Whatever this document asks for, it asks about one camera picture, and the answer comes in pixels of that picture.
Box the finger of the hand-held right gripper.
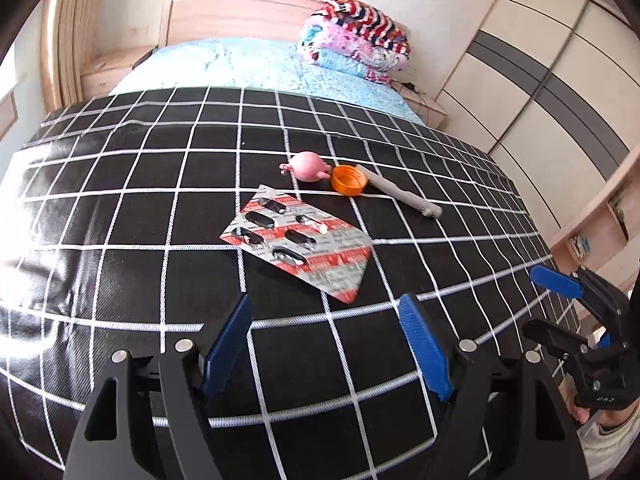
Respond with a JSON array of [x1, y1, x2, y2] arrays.
[[529, 265, 630, 328], [522, 317, 612, 362]]

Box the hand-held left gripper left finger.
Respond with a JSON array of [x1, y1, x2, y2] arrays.
[[65, 293, 254, 480]]

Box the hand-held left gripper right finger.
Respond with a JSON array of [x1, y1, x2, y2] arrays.
[[398, 293, 592, 480]]

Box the red silver blister pack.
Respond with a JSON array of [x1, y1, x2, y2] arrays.
[[220, 184, 374, 305]]

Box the white pen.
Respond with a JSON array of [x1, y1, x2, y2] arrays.
[[362, 168, 444, 220]]

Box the orange bottle cap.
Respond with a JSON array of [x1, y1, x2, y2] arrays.
[[330, 164, 369, 196]]

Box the pink round toy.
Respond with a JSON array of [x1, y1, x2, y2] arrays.
[[278, 152, 332, 182]]

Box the person's right forearm white sleeve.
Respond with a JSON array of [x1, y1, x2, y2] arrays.
[[575, 400, 640, 480]]

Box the person's right hand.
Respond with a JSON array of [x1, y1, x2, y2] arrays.
[[559, 377, 608, 429]]

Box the books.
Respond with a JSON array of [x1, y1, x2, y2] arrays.
[[569, 233, 592, 262]]

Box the wooden open corner shelf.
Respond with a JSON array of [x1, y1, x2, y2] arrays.
[[547, 144, 640, 292]]

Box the black white grid tablecloth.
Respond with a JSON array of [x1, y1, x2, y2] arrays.
[[0, 86, 584, 480]]

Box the beige wardrobe with grey stripes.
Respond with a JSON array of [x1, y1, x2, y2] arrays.
[[434, 0, 640, 233]]

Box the wooden nightstand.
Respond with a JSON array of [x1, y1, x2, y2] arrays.
[[390, 80, 448, 129], [79, 44, 159, 99]]

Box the bed with light blue sheet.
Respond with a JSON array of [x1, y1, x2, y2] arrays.
[[107, 37, 427, 124]]

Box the light blue folded blanket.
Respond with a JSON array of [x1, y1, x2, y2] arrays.
[[299, 44, 397, 84]]

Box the pink printed folded blanket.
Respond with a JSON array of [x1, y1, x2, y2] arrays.
[[297, 14, 410, 73]]

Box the wooden window bench with drawers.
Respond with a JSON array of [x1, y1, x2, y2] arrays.
[[0, 90, 21, 143]]

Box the red striped folded blanket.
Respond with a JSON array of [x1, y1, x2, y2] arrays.
[[319, 0, 412, 57]]

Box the light wooden headboard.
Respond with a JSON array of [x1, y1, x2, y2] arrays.
[[158, 0, 332, 52]]

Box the beige curtain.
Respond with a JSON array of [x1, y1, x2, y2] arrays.
[[42, 0, 107, 112]]

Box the black charger cable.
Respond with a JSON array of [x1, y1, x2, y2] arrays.
[[389, 78, 427, 97]]

